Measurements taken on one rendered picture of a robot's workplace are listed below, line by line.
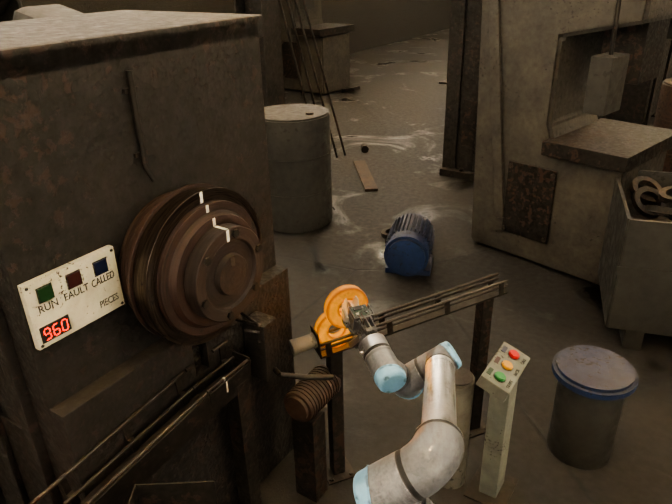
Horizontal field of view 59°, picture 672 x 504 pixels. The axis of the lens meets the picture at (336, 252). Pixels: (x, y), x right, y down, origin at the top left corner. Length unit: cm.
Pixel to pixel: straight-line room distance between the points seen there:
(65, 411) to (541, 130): 315
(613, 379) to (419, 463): 138
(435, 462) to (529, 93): 297
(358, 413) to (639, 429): 125
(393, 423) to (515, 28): 245
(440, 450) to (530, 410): 169
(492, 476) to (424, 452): 118
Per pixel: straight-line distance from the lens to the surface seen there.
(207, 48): 188
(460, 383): 227
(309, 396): 219
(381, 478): 138
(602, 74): 354
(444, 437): 138
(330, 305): 200
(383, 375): 179
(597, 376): 259
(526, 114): 403
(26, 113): 153
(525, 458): 279
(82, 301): 169
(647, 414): 319
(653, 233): 328
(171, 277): 164
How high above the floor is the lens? 192
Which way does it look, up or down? 26 degrees down
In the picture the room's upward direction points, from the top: 1 degrees counter-clockwise
